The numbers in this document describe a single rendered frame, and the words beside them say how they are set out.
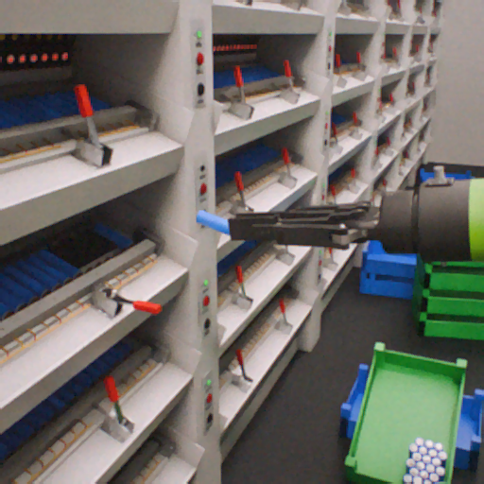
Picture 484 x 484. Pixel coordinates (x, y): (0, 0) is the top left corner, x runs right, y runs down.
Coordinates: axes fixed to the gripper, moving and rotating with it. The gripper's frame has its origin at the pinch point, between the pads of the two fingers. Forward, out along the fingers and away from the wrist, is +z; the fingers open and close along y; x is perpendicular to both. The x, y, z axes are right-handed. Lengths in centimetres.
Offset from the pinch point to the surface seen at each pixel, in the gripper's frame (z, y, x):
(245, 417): 28, -38, 58
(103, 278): 19.6, 8.9, 4.3
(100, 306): 17.9, 12.4, 6.7
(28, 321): 19.3, 22.7, 4.1
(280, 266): 22, -55, 26
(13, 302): 22.7, 21.2, 2.4
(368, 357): 9, -81, 64
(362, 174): 23, -146, 23
